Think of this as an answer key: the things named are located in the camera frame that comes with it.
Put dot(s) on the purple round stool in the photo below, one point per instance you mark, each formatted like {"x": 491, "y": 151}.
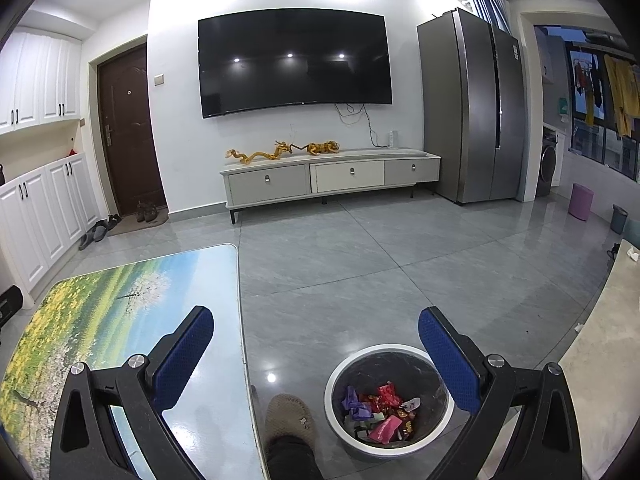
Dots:
{"x": 581, "y": 202}

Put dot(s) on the white wall cabinets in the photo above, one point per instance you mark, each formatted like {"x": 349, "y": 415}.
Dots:
{"x": 35, "y": 210}

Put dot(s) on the golden dragon ornament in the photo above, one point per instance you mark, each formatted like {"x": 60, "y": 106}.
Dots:
{"x": 257, "y": 155}

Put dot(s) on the grey white television stand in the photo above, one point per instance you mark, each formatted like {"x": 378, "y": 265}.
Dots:
{"x": 265, "y": 180}

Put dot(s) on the small grey bin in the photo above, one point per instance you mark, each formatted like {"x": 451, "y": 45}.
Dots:
{"x": 620, "y": 219}

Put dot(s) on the grey double-door refrigerator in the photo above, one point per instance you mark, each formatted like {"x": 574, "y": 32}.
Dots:
{"x": 460, "y": 110}

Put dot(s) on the dark hanging clothes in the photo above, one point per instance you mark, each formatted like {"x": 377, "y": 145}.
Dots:
{"x": 587, "y": 85}

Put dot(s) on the brown shoe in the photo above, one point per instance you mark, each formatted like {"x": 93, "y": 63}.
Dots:
{"x": 151, "y": 212}
{"x": 141, "y": 211}

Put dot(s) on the brown doormat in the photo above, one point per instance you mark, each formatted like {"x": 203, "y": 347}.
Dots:
{"x": 125, "y": 230}

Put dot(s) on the blue striped curtain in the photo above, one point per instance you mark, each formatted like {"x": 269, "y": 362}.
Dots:
{"x": 492, "y": 7}

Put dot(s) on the dark slipper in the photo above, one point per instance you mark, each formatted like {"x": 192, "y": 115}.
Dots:
{"x": 107, "y": 222}

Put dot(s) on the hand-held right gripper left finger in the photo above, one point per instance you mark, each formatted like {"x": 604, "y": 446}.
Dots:
{"x": 182, "y": 355}

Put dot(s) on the white upright device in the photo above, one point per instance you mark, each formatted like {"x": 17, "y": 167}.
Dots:
{"x": 394, "y": 140}

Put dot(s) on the person's dark trouser leg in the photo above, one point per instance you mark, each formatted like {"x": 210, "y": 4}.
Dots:
{"x": 295, "y": 460}

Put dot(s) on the grey washing machine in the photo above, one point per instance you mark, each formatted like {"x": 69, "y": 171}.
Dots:
{"x": 550, "y": 165}

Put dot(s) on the person's beige slipper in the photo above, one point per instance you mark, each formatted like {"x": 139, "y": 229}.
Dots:
{"x": 287, "y": 417}

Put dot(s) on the round grey trash bin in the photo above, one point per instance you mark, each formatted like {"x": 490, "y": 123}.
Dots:
{"x": 340, "y": 440}

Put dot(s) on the brown entrance door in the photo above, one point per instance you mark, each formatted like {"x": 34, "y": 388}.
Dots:
{"x": 130, "y": 135}

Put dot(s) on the marble table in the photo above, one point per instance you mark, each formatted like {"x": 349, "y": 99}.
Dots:
{"x": 610, "y": 360}

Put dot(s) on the black box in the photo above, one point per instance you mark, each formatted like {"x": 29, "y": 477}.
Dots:
{"x": 10, "y": 306}

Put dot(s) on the yellow hanging garment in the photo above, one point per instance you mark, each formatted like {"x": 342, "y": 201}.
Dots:
{"x": 622, "y": 95}

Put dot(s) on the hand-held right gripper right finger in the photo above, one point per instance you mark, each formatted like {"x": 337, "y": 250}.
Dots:
{"x": 447, "y": 360}

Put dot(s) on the grey slipper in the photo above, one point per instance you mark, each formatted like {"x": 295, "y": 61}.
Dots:
{"x": 90, "y": 241}

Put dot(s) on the black wall television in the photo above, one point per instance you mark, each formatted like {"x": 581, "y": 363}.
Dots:
{"x": 295, "y": 60}

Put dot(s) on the golden tiger ornament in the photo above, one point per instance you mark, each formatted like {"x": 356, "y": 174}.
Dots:
{"x": 322, "y": 148}

